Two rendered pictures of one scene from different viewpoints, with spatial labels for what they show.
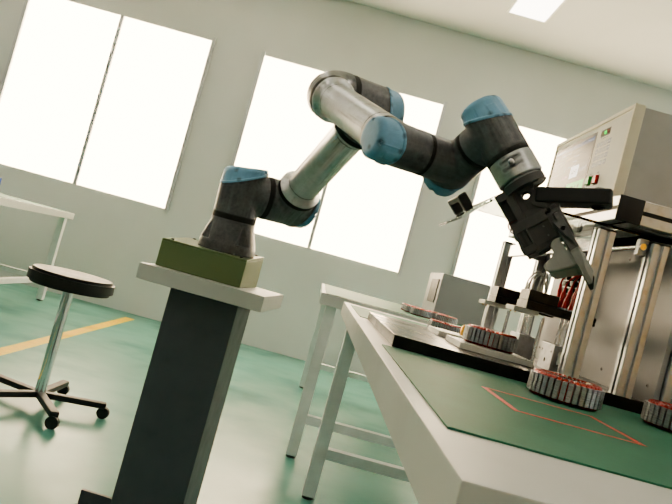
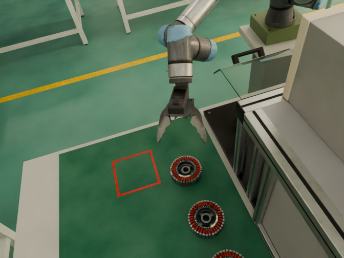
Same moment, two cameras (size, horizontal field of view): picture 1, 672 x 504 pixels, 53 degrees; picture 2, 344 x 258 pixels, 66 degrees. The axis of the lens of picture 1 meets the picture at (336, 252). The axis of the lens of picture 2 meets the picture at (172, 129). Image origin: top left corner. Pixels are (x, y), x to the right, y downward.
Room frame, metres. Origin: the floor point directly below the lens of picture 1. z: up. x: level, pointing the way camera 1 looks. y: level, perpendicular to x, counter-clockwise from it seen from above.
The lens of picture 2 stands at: (0.94, -0.90, 1.59)
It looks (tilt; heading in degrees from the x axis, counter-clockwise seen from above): 49 degrees down; 83
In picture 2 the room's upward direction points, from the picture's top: 11 degrees counter-clockwise
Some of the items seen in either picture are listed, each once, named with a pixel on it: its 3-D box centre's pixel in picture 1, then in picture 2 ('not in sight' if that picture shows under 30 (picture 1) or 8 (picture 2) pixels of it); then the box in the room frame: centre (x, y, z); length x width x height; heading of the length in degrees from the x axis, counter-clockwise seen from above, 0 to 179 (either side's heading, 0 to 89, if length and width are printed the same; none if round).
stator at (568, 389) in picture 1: (565, 389); (186, 170); (1.03, -0.40, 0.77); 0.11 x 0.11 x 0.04
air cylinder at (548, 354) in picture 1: (556, 358); not in sight; (1.39, -0.50, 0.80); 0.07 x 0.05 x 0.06; 1
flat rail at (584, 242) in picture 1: (544, 248); not in sight; (1.51, -0.46, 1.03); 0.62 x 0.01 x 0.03; 1
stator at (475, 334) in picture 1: (490, 338); not in sight; (1.39, -0.36, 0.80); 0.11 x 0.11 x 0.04
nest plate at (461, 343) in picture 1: (487, 350); not in sight; (1.39, -0.36, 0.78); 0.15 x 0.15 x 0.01; 1
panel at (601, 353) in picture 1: (598, 311); not in sight; (1.51, -0.61, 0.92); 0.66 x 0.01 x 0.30; 1
